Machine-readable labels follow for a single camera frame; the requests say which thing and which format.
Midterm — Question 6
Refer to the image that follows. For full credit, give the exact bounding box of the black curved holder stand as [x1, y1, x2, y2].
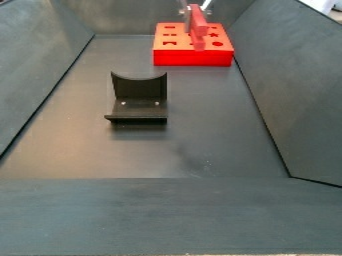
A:
[104, 73, 168, 124]

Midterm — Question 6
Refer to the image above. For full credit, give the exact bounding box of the red shape-sorting board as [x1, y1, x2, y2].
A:
[152, 23, 233, 66]

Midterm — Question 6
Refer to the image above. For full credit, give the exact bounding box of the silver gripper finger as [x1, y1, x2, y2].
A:
[177, 0, 191, 33]
[200, 0, 212, 15]

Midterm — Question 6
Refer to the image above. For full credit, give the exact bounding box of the red double-square peg block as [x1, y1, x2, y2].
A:
[189, 4, 208, 51]

